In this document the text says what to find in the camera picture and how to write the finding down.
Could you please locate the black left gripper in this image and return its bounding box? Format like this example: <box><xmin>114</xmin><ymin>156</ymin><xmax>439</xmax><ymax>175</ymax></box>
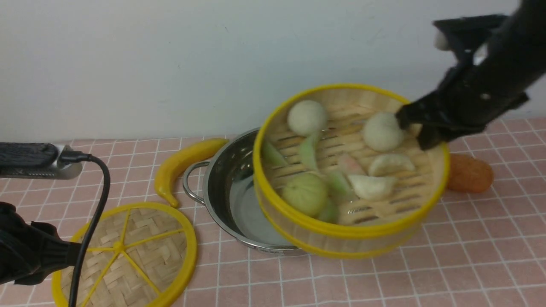
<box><xmin>0</xmin><ymin>202</ymin><xmax>81</xmax><ymax>285</ymax></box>

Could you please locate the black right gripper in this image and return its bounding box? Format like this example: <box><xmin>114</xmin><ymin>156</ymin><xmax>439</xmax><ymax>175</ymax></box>
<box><xmin>395</xmin><ymin>0</ymin><xmax>545</xmax><ymax>151</ymax></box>

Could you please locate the yellow woven steamer lid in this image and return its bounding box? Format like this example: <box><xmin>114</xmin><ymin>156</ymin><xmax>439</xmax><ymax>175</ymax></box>
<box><xmin>77</xmin><ymin>202</ymin><xmax>198</xmax><ymax>307</ymax></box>

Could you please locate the yellow bamboo steamer basket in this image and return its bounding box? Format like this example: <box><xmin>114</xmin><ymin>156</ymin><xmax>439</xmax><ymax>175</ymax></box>
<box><xmin>253</xmin><ymin>84</ymin><xmax>450</xmax><ymax>258</ymax></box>

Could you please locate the stainless steel pot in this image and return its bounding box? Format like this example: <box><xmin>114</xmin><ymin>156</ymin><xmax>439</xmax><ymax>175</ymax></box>
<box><xmin>182</xmin><ymin>128</ymin><xmax>305</xmax><ymax>256</ymax></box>

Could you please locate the white bun right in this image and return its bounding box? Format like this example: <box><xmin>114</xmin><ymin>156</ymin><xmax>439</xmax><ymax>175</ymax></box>
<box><xmin>361</xmin><ymin>112</ymin><xmax>405</xmax><ymax>152</ymax></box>

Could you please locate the white bun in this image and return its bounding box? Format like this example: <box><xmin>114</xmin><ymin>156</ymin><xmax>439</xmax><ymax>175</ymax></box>
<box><xmin>287</xmin><ymin>100</ymin><xmax>329</xmax><ymax>136</ymax></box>
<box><xmin>361</xmin><ymin>112</ymin><xmax>405</xmax><ymax>152</ymax></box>

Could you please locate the orange toy potato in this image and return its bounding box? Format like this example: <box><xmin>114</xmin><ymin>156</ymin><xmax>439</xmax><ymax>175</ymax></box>
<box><xmin>447</xmin><ymin>153</ymin><xmax>494</xmax><ymax>194</ymax></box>

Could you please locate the white dumpling upper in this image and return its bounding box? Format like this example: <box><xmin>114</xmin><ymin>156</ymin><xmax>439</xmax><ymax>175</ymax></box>
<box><xmin>367</xmin><ymin>153</ymin><xmax>417</xmax><ymax>177</ymax></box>

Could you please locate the white dumpling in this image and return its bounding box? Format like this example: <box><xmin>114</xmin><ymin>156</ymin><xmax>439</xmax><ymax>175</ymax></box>
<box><xmin>348</xmin><ymin>175</ymin><xmax>398</xmax><ymax>201</ymax></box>
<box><xmin>367</xmin><ymin>153</ymin><xmax>417</xmax><ymax>177</ymax></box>

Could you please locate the white dumpling lower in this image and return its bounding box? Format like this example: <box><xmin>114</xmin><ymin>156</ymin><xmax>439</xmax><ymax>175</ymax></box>
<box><xmin>348</xmin><ymin>175</ymin><xmax>398</xmax><ymax>201</ymax></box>

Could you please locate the pink dumpling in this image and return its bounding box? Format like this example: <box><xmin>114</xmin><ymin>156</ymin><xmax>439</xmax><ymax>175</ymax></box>
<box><xmin>337</xmin><ymin>153</ymin><xmax>366</xmax><ymax>175</ymax></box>

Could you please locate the green dumpling centre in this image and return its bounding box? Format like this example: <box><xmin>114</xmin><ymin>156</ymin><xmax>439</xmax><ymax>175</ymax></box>
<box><xmin>299</xmin><ymin>131</ymin><xmax>322</xmax><ymax>172</ymax></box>

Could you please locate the green dumpling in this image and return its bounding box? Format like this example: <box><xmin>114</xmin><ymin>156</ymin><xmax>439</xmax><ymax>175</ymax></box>
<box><xmin>261</xmin><ymin>140</ymin><xmax>289</xmax><ymax>167</ymax></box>
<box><xmin>299</xmin><ymin>131</ymin><xmax>322</xmax><ymax>172</ymax></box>
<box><xmin>316</xmin><ymin>199</ymin><xmax>339</xmax><ymax>225</ymax></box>

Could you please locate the white bun upper left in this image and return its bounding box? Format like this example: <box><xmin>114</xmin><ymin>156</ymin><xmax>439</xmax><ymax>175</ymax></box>
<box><xmin>287</xmin><ymin>100</ymin><xmax>329</xmax><ymax>136</ymax></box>

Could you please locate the green dumpling bottom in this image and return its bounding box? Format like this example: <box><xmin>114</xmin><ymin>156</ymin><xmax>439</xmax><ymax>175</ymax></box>
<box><xmin>316</xmin><ymin>199</ymin><xmax>339</xmax><ymax>225</ymax></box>

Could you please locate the pink checkered tablecloth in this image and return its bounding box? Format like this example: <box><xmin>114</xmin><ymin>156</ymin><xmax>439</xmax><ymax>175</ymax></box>
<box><xmin>0</xmin><ymin>117</ymin><xmax>546</xmax><ymax>307</ymax></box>

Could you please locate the green bun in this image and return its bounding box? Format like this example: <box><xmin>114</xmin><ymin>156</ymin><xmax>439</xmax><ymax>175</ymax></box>
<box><xmin>281</xmin><ymin>173</ymin><xmax>329</xmax><ymax>217</ymax></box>

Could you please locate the green dumpling left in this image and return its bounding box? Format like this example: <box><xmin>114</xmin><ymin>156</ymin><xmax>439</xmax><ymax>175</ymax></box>
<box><xmin>261</xmin><ymin>140</ymin><xmax>289</xmax><ymax>167</ymax></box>

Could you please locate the yellow toy banana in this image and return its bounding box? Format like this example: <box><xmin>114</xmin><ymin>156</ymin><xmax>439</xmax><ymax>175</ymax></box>
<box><xmin>154</xmin><ymin>138</ymin><xmax>228</xmax><ymax>208</ymax></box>

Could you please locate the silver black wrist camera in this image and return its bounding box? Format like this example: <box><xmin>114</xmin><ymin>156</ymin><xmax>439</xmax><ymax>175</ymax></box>
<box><xmin>0</xmin><ymin>142</ymin><xmax>83</xmax><ymax>180</ymax></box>

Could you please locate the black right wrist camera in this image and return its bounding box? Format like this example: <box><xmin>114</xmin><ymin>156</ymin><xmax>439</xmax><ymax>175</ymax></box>
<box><xmin>432</xmin><ymin>14</ymin><xmax>508</xmax><ymax>61</ymax></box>

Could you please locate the black camera cable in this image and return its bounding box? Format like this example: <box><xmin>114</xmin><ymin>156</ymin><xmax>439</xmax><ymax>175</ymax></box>
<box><xmin>60</xmin><ymin>151</ymin><xmax>111</xmax><ymax>307</ymax></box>

